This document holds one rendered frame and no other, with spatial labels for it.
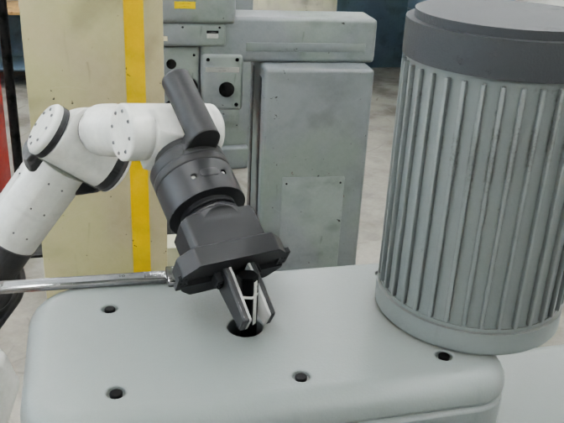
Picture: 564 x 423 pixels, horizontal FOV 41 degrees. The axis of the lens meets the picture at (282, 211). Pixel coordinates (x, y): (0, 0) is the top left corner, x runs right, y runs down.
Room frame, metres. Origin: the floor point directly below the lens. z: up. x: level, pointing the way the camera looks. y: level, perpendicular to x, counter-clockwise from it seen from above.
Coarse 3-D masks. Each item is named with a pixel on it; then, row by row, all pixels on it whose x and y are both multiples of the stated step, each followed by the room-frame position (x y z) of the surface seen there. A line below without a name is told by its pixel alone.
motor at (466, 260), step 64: (448, 0) 0.79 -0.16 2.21; (448, 64) 0.65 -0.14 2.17; (512, 64) 0.63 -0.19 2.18; (448, 128) 0.65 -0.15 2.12; (512, 128) 0.63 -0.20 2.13; (448, 192) 0.64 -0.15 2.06; (512, 192) 0.63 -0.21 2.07; (384, 256) 0.71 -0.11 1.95; (448, 256) 0.64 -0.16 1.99; (512, 256) 0.63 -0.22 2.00; (448, 320) 0.64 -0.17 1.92; (512, 320) 0.63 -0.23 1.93
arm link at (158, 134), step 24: (168, 72) 0.82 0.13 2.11; (168, 96) 0.81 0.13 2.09; (192, 96) 0.80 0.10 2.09; (120, 120) 0.80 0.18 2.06; (144, 120) 0.78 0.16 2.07; (168, 120) 0.80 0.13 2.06; (192, 120) 0.77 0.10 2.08; (120, 144) 0.79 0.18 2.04; (144, 144) 0.78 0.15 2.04; (168, 144) 0.78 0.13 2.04; (192, 144) 0.76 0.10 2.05; (216, 144) 0.78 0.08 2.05; (144, 168) 0.80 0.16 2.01; (168, 168) 0.75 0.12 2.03
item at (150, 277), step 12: (72, 276) 0.73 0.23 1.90; (84, 276) 0.73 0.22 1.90; (96, 276) 0.74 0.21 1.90; (108, 276) 0.74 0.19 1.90; (120, 276) 0.74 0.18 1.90; (132, 276) 0.74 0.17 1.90; (144, 276) 0.74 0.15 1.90; (156, 276) 0.74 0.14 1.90; (168, 276) 0.74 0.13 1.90; (0, 288) 0.70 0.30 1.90; (12, 288) 0.70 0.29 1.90; (24, 288) 0.70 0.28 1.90; (36, 288) 0.71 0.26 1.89; (48, 288) 0.71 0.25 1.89; (60, 288) 0.71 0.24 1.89; (72, 288) 0.72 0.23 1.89; (84, 288) 0.72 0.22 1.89
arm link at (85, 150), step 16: (80, 112) 0.99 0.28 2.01; (96, 112) 0.95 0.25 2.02; (80, 128) 0.96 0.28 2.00; (96, 128) 0.93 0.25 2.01; (64, 144) 0.96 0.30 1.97; (80, 144) 0.97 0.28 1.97; (96, 144) 0.93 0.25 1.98; (48, 160) 0.97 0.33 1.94; (64, 160) 0.97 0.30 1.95; (80, 160) 0.97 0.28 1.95; (96, 160) 0.98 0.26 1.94; (112, 160) 0.99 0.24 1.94; (80, 176) 0.99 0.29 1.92; (96, 176) 0.98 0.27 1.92; (112, 176) 0.99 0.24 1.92
